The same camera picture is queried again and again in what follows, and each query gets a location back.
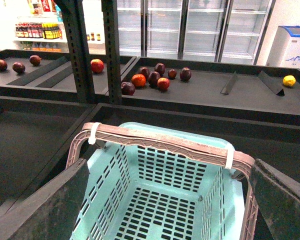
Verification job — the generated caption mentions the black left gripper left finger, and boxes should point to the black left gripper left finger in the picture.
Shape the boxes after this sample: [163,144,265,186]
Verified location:
[0,159,89,240]

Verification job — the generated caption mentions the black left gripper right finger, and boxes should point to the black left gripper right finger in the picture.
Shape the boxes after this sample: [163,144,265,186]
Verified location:
[249,158,300,240]

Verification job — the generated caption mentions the brown basket handles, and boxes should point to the brown basket handles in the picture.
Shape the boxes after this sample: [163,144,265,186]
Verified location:
[66,122,259,240]

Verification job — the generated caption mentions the light blue plastic basket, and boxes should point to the light blue plastic basket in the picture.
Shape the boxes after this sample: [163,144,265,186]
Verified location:
[69,121,246,240]

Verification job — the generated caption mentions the bright red apple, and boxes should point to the bright red apple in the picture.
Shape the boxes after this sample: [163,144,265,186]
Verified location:
[90,58,104,74]

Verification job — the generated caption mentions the dark apple front of pile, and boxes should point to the dark apple front of pile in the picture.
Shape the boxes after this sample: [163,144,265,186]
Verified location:
[121,82,136,96]

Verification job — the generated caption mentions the red apple pile front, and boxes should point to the red apple pile front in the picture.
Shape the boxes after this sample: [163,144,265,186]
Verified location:
[157,77,170,91]

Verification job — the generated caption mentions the small dark red apple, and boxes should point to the small dark red apple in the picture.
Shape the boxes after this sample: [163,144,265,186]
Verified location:
[168,69,177,80]

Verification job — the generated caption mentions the white zip tie right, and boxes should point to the white zip tie right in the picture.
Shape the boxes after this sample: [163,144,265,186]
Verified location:
[224,148,235,170]

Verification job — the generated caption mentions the white zip tie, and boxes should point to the white zip tie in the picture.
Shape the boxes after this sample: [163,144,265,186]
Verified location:
[224,148,235,170]
[88,122,101,145]

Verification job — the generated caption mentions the white zip tie left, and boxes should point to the white zip tie left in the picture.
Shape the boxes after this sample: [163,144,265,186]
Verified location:
[88,122,101,145]

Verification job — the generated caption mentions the black produce tray right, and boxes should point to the black produce tray right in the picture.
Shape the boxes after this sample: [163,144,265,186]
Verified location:
[122,57,300,126]

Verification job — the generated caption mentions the black produce tray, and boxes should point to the black produce tray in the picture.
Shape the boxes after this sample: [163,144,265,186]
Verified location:
[122,57,300,126]
[0,49,137,103]

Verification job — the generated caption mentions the black metal divider right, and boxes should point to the black metal divider right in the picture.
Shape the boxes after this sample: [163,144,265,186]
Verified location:
[257,70,285,97]

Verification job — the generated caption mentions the yellow lemon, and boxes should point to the yellow lemon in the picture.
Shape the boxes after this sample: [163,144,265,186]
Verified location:
[282,75,296,87]

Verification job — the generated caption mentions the grey metal divider left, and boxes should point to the grey metal divider left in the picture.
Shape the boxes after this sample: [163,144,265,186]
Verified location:
[220,71,238,96]

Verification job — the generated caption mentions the black produce tray left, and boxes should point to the black produce tray left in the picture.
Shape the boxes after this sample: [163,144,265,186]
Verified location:
[0,49,137,103]

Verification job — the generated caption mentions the black divider strip left tray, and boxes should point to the black divider strip left tray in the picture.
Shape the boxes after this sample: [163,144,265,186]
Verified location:
[7,56,68,86]

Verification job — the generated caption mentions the white chest freezer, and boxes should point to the white chest freezer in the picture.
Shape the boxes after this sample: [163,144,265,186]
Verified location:
[266,25,300,69]

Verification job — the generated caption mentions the orange red fruit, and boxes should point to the orange red fruit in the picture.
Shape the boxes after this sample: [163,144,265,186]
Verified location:
[131,74,146,88]

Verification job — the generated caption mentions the glass door refrigerator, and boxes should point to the glass door refrigerator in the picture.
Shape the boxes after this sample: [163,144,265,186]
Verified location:
[117,0,275,65]

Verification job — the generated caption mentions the shelf with sauce bottles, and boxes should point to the shelf with sauce bottles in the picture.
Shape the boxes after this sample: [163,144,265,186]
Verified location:
[14,0,106,55]

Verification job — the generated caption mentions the dark metal rack post left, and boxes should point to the dark metal rack post left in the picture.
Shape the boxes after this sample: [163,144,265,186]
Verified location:
[54,0,95,103]

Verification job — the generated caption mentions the dark metal rack post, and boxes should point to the dark metal rack post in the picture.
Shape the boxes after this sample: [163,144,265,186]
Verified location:
[54,0,95,103]
[101,0,122,105]

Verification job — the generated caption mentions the dark metal rack post right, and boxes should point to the dark metal rack post right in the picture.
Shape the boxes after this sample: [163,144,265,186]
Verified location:
[101,0,122,105]

